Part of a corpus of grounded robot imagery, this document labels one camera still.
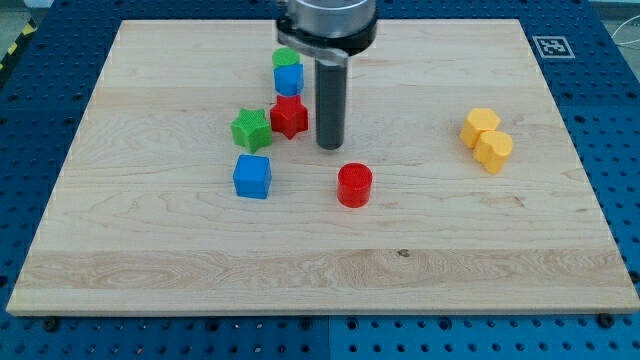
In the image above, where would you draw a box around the white fiducial marker tag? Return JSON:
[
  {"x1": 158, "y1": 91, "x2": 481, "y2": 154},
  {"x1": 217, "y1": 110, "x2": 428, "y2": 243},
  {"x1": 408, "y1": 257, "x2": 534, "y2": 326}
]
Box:
[{"x1": 533, "y1": 36, "x2": 575, "y2": 59}]

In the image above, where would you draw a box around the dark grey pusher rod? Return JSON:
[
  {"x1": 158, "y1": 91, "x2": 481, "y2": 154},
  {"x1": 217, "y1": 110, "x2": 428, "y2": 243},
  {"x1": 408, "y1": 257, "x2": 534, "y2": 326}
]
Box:
[{"x1": 314, "y1": 60, "x2": 347, "y2": 150}]

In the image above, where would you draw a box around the green star block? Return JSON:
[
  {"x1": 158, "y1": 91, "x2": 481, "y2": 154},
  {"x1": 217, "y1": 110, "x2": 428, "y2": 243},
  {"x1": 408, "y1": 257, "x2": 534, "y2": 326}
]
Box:
[{"x1": 230, "y1": 108, "x2": 272, "y2": 153}]

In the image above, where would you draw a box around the yellow heart block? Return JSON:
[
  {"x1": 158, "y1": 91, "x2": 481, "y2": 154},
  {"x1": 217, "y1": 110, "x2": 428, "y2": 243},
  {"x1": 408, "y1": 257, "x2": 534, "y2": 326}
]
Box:
[{"x1": 472, "y1": 130, "x2": 514, "y2": 174}]

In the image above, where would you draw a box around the green cylinder block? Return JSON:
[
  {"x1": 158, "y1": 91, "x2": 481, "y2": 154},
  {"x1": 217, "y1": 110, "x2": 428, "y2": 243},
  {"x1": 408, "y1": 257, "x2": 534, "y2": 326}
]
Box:
[{"x1": 271, "y1": 47, "x2": 300, "y2": 69}]

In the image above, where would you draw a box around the blue pentagon block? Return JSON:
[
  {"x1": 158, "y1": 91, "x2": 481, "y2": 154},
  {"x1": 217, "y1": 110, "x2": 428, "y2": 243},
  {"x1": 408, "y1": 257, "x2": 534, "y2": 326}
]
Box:
[{"x1": 273, "y1": 64, "x2": 304, "y2": 96}]

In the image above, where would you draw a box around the white cable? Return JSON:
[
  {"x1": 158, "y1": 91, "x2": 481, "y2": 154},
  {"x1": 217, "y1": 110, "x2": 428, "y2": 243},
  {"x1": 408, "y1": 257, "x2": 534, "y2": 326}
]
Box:
[{"x1": 609, "y1": 13, "x2": 640, "y2": 47}]

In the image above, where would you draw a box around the wooden board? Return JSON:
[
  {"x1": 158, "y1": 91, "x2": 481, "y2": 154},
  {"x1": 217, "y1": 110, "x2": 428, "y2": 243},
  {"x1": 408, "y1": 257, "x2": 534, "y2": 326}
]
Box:
[{"x1": 7, "y1": 19, "x2": 639, "y2": 316}]

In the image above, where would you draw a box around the blue cube block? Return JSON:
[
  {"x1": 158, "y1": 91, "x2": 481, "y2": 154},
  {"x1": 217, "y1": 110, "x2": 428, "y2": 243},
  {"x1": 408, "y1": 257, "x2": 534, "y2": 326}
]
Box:
[{"x1": 233, "y1": 154, "x2": 272, "y2": 199}]

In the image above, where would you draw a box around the yellow hexagon block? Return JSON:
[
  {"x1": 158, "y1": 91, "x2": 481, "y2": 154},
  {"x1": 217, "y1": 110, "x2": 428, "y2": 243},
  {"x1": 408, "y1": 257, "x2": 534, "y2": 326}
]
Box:
[{"x1": 459, "y1": 108, "x2": 501, "y2": 148}]

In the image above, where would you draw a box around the red cylinder block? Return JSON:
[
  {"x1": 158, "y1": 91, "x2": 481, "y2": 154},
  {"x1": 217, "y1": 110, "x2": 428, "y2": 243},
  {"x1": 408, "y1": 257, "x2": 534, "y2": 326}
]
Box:
[{"x1": 337, "y1": 163, "x2": 373, "y2": 208}]

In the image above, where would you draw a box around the red star block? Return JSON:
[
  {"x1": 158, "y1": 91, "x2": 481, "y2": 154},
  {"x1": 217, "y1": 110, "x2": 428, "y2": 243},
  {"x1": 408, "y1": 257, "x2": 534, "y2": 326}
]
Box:
[{"x1": 270, "y1": 95, "x2": 309, "y2": 139}]

